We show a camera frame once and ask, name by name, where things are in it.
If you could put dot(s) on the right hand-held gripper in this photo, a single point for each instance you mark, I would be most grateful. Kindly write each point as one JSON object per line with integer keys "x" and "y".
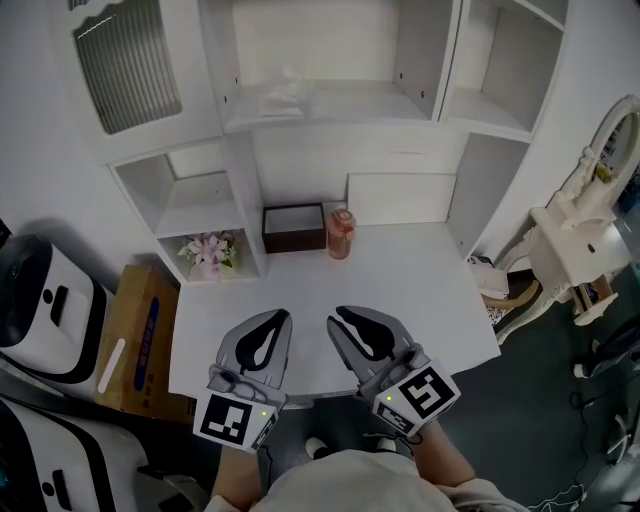
{"x": 420, "y": 395}

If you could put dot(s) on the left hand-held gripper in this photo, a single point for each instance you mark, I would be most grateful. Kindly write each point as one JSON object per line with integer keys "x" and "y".
{"x": 225, "y": 420}

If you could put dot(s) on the white desk with hutch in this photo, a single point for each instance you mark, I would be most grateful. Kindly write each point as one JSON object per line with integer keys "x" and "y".
{"x": 320, "y": 145}

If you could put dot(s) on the person's right forearm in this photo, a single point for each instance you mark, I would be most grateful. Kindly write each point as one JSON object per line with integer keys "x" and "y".
{"x": 445, "y": 455}

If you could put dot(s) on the person's left forearm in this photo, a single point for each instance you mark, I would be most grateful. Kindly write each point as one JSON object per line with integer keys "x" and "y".
{"x": 235, "y": 475}

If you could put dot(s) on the white table top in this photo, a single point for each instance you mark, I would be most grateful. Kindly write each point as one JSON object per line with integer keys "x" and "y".
{"x": 410, "y": 300}

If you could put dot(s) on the person's right white shoe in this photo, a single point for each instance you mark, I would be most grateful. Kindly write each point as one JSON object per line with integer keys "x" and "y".
{"x": 387, "y": 444}

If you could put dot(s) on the person's white shoe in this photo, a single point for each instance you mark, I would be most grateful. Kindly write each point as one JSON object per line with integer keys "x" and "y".
{"x": 387, "y": 444}
{"x": 315, "y": 447}

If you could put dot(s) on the pink flowers in pot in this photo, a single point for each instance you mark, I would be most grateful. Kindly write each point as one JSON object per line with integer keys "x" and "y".
{"x": 207, "y": 255}

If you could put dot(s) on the person's left white shoe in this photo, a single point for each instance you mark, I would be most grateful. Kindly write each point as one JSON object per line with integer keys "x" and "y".
{"x": 315, "y": 447}

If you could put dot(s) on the dark brown open box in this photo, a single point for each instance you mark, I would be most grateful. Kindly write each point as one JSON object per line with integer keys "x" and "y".
{"x": 292, "y": 240}

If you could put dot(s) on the pink lidded bottle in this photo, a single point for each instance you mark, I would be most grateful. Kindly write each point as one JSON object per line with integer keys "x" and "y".
{"x": 341, "y": 235}

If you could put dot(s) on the brown cardboard box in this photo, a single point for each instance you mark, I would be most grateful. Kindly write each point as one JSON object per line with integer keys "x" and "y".
{"x": 135, "y": 320}

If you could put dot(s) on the patterned cushion wooden stool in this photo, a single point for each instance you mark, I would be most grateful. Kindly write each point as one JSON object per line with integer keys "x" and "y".
{"x": 492, "y": 280}

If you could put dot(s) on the person's grey shirt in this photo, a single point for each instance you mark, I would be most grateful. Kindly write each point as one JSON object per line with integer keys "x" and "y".
{"x": 360, "y": 485}

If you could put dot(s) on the white flat strip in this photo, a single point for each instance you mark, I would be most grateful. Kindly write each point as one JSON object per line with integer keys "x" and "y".
{"x": 111, "y": 365}

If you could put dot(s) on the grey shell chair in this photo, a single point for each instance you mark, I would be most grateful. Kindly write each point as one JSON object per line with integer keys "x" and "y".
{"x": 180, "y": 492}

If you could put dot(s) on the white and black robot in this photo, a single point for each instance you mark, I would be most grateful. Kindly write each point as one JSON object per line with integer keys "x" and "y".
{"x": 45, "y": 310}
{"x": 65, "y": 460}

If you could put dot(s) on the white ornate vanity table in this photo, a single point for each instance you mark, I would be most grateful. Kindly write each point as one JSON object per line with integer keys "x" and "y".
{"x": 575, "y": 260}

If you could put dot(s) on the white floor stand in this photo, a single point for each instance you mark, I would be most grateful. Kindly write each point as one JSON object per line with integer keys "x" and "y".
{"x": 627, "y": 440}

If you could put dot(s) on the white oval vanity mirror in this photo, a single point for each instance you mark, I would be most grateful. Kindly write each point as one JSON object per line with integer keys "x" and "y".
{"x": 595, "y": 190}

